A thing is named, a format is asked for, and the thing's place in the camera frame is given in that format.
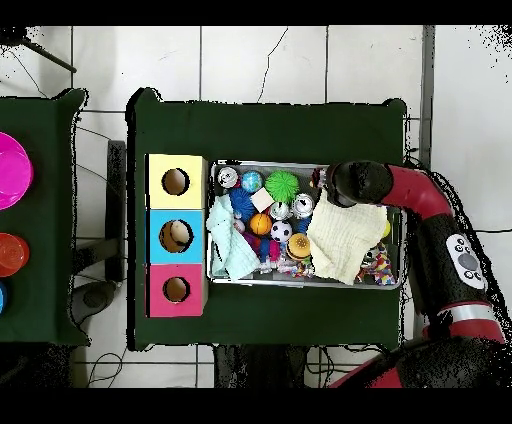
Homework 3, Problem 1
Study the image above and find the small silver can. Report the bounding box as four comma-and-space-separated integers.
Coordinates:
269, 200, 291, 222

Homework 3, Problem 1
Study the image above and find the red cup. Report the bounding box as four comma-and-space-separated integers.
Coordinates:
0, 232, 31, 278

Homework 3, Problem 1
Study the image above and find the small globe ball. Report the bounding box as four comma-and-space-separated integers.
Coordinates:
240, 170, 265, 194

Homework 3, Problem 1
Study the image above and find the black floor stand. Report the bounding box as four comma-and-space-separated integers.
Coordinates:
70, 139, 128, 320

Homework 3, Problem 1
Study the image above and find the small soccer ball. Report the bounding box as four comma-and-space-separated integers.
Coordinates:
270, 219, 294, 244

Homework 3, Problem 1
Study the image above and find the small orange basketball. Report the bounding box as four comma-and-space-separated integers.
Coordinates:
249, 212, 274, 237

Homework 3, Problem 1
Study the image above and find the cream yellow muslin cloth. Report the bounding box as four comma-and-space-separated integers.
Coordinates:
307, 195, 391, 285

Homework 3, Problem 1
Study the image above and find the clear mesh bin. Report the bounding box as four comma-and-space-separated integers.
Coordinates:
207, 159, 405, 288

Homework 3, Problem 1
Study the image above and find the green cloth side table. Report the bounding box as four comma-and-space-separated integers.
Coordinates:
0, 89, 89, 347

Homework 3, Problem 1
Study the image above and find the silver can with open top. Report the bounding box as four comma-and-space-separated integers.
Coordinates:
291, 192, 317, 220

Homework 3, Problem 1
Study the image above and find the wooden box with three holes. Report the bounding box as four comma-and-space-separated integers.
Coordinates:
144, 153, 211, 319

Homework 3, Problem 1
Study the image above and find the large green spiky ball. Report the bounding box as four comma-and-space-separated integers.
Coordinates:
264, 169, 301, 204

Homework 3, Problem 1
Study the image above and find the blue spiky ball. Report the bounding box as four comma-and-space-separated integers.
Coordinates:
229, 188, 257, 221

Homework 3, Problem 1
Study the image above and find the silver can with pull tab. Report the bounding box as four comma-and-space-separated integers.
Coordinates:
216, 165, 241, 190

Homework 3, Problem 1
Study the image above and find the dark green table cloth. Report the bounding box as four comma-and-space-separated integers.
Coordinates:
126, 87, 409, 352

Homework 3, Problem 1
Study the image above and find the mint green muslin cloth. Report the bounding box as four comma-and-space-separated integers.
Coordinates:
206, 194, 261, 281

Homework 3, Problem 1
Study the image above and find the wooden cube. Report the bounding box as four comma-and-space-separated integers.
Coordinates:
249, 187, 277, 213

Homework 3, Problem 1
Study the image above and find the pink bowl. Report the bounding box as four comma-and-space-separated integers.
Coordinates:
0, 131, 34, 212

